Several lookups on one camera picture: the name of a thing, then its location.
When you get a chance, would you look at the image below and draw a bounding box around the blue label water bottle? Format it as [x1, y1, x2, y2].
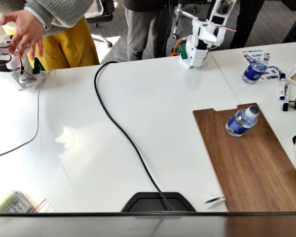
[242, 53, 269, 84]
[225, 105, 261, 138]

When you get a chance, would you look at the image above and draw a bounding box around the white leader arm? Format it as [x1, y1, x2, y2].
[0, 34, 45, 91]

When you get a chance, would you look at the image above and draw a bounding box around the grey knit sleeve forearm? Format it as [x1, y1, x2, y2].
[24, 0, 95, 38]

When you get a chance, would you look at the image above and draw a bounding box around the person's hand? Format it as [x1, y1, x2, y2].
[0, 9, 44, 60]

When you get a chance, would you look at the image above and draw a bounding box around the silver chair base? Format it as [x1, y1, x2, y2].
[172, 3, 205, 40]

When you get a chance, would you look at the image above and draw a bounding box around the green table clamp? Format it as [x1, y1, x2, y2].
[33, 57, 45, 74]
[177, 44, 188, 60]

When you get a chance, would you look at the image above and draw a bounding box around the person in black trousers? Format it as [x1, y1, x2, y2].
[229, 0, 266, 49]

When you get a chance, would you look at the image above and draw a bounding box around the blue printed sticker sheet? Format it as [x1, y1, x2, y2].
[259, 65, 282, 81]
[241, 49, 264, 63]

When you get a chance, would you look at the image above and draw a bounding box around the person in grey trousers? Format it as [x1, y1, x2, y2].
[124, 0, 181, 61]

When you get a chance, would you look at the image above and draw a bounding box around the blue whiteboard marker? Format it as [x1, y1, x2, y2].
[279, 73, 287, 101]

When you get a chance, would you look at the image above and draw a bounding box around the black whiteboard marker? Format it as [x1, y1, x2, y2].
[282, 83, 291, 112]

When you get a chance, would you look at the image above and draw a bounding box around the black office chair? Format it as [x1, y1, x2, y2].
[85, 0, 115, 49]

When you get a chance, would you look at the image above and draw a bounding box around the person in yellow trousers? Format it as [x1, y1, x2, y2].
[4, 16, 101, 72]

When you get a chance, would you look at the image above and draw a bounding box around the brown wooden board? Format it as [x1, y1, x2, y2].
[192, 103, 296, 212]

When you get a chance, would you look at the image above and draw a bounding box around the pale jade bangle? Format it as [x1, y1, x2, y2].
[24, 6, 47, 28]

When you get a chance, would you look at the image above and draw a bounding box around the small white plastic clip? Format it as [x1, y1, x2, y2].
[203, 194, 225, 209]

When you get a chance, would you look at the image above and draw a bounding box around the dark monitor edge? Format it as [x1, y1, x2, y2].
[0, 211, 296, 237]

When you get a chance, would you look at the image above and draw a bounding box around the clear zip bag red stripe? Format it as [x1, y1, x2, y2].
[31, 198, 56, 213]

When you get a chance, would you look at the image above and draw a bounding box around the clear box with green parts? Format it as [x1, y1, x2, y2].
[0, 189, 34, 213]

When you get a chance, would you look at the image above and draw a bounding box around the white bracket with black servo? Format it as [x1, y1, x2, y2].
[210, 0, 237, 27]

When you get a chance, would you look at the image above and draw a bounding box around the orange cable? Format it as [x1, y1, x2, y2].
[170, 38, 186, 57]

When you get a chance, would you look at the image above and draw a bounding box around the thick black cable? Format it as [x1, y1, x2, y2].
[93, 61, 178, 212]

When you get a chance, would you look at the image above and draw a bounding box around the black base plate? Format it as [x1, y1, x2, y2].
[120, 192, 197, 213]

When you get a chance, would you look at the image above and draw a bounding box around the thin grey cable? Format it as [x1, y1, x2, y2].
[0, 82, 42, 160]

